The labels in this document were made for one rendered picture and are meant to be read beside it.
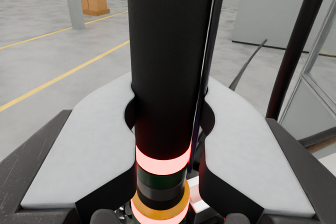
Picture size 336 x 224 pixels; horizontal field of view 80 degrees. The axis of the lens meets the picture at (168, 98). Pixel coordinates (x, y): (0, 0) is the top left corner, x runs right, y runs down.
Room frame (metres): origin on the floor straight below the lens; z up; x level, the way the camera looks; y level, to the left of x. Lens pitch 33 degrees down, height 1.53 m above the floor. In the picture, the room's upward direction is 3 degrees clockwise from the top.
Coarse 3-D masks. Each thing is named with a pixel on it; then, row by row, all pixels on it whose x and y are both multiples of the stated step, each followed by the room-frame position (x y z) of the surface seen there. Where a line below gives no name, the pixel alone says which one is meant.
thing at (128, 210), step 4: (124, 204) 0.19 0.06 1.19; (128, 204) 0.18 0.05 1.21; (120, 208) 0.18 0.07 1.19; (124, 208) 0.18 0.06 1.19; (128, 208) 0.17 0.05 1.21; (116, 212) 0.18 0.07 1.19; (120, 212) 0.18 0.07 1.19; (124, 212) 0.18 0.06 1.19; (128, 212) 0.16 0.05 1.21; (120, 216) 0.17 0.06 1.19; (124, 216) 0.17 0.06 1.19; (128, 216) 0.16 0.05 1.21; (120, 220) 0.16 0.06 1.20; (124, 220) 0.16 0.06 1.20; (128, 220) 0.16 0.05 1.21; (132, 220) 0.14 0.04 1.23
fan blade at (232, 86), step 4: (264, 40) 0.37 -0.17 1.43; (260, 44) 0.37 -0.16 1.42; (252, 56) 0.34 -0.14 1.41; (248, 60) 0.34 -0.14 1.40; (244, 64) 0.34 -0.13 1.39; (244, 68) 0.35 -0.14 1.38; (240, 72) 0.33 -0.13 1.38; (236, 76) 0.32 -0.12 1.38; (240, 76) 0.39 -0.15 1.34; (236, 80) 0.34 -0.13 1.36; (232, 84) 0.32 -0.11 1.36; (236, 84) 0.40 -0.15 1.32; (232, 88) 0.35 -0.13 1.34; (200, 132) 0.27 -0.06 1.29; (200, 136) 0.26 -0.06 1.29; (204, 136) 0.28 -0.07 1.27; (200, 140) 0.27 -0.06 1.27
